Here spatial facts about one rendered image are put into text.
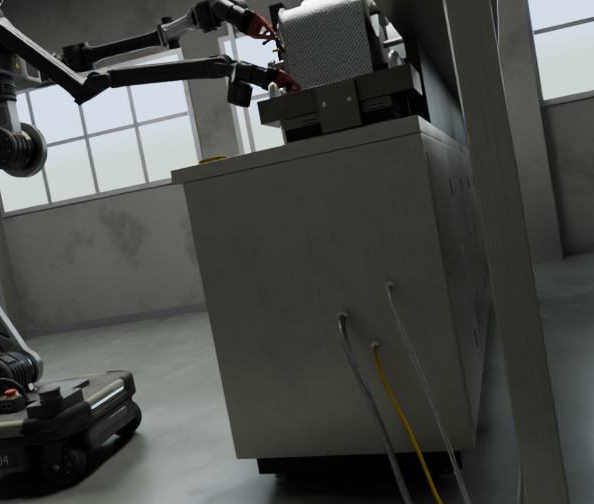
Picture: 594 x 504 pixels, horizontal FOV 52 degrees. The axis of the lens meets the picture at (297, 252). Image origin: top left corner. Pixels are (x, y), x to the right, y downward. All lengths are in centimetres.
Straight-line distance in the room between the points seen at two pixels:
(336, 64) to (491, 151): 92
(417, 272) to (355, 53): 65
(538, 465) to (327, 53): 121
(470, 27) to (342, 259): 73
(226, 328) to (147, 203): 411
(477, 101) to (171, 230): 481
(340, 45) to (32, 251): 493
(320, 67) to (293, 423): 98
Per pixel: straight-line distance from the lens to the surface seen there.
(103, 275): 594
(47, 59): 204
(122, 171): 575
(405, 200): 143
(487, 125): 91
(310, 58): 178
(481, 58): 92
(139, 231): 571
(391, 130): 144
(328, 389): 157
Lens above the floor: 73
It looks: 4 degrees down
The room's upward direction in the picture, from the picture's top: 10 degrees counter-clockwise
